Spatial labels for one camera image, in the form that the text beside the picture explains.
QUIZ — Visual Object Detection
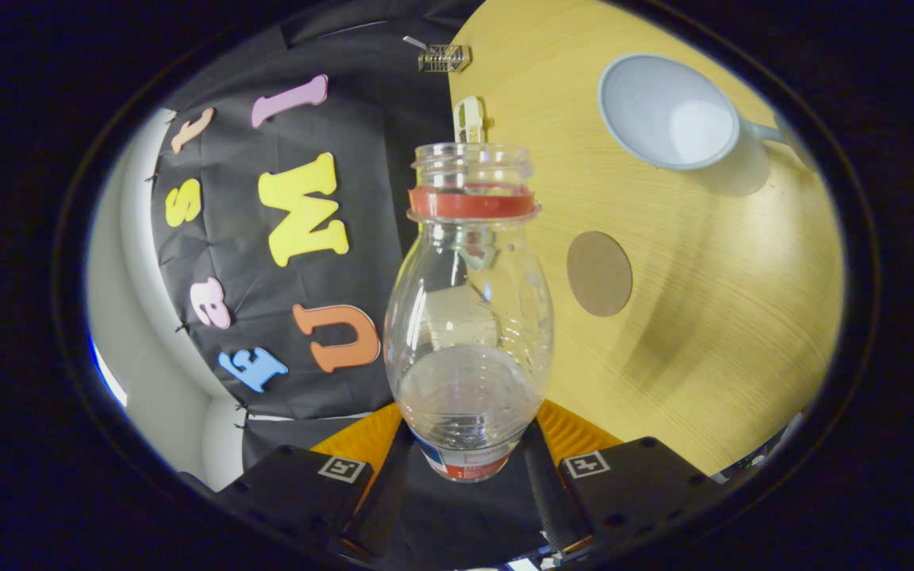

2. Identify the metal wire holder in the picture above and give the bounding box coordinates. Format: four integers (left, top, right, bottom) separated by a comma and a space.
417, 44, 472, 74

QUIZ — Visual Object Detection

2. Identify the white cup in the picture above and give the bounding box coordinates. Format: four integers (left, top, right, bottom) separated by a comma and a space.
597, 53, 811, 171

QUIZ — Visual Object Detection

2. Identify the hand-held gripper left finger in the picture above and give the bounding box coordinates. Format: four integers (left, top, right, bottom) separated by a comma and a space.
215, 400, 418, 556

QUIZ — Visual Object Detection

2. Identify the round brown coaster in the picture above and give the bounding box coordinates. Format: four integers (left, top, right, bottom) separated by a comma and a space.
566, 231, 634, 318

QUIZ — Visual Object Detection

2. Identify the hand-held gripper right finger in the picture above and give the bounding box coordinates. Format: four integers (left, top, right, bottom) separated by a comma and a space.
522, 399, 728, 556

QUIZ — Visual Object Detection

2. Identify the white divided dish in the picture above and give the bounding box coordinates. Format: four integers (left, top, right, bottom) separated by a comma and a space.
454, 96, 488, 144

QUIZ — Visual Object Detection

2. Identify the clear juice bottle red ring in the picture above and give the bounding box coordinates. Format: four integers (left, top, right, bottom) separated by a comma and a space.
383, 143, 555, 483

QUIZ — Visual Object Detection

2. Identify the wooden table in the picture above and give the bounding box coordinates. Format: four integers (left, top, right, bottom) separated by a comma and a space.
447, 0, 845, 477

